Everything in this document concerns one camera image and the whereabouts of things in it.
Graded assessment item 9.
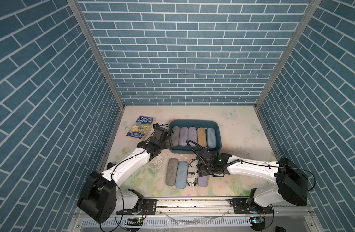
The light blue glasses case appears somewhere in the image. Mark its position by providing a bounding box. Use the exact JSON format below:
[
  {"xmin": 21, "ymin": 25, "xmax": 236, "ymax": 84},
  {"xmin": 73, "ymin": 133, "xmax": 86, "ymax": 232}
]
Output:
[
  {"xmin": 206, "ymin": 128, "xmax": 216, "ymax": 148},
  {"xmin": 175, "ymin": 161, "xmax": 189, "ymax": 189}
]

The tan fabric glasses case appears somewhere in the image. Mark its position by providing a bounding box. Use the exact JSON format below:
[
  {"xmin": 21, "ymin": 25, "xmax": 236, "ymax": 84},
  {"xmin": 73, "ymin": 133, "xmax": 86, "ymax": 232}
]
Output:
[{"xmin": 197, "ymin": 128, "xmax": 207, "ymax": 148}]

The lavender fabric glasses case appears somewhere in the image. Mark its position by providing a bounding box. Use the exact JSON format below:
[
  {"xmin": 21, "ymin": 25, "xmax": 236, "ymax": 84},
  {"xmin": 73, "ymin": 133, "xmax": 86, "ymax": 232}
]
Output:
[{"xmin": 178, "ymin": 127, "xmax": 189, "ymax": 147}]

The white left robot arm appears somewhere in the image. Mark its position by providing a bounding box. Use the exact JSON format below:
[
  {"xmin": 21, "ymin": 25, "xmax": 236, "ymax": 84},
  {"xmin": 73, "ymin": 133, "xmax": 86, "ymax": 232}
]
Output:
[{"xmin": 77, "ymin": 124, "xmax": 172, "ymax": 224}]

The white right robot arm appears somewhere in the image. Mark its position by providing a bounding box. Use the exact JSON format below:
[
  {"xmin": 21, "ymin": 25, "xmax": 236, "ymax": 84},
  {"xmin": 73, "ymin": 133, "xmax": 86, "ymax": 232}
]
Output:
[{"xmin": 195, "ymin": 149, "xmax": 308, "ymax": 212}]

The newspaper print glasses case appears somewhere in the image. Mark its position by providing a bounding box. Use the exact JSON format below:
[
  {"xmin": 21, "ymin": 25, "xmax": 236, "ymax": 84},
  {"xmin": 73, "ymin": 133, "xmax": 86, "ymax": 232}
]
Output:
[{"xmin": 187, "ymin": 159, "xmax": 199, "ymax": 187}]

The dark grey lower glasses case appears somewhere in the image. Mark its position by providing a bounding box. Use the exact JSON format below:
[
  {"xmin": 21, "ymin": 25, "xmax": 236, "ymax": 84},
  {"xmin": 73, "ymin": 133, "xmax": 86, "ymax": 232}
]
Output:
[{"xmin": 165, "ymin": 158, "xmax": 179, "ymax": 186}]

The teal plastic storage bin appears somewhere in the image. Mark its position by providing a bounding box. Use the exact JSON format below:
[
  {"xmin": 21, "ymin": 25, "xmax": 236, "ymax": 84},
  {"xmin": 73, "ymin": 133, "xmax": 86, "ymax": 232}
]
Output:
[{"xmin": 169, "ymin": 119, "xmax": 222, "ymax": 154}]

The colourful paperback book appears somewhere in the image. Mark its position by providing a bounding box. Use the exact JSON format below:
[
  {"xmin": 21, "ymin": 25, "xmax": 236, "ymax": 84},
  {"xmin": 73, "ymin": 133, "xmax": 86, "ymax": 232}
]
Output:
[{"xmin": 126, "ymin": 116, "xmax": 154, "ymax": 139}]

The aluminium front rail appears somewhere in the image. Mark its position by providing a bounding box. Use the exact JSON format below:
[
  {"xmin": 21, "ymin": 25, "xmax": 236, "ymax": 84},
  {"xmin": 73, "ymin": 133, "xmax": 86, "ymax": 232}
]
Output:
[{"xmin": 74, "ymin": 197, "xmax": 309, "ymax": 217}]

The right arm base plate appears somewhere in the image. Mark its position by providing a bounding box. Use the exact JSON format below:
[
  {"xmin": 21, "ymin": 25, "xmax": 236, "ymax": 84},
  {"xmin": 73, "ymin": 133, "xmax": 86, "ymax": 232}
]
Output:
[{"xmin": 229, "ymin": 198, "xmax": 274, "ymax": 215}]

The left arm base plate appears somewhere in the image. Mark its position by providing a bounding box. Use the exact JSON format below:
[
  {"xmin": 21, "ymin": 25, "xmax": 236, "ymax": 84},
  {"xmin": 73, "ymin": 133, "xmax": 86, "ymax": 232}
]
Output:
[{"xmin": 116, "ymin": 199, "xmax": 157, "ymax": 216}]

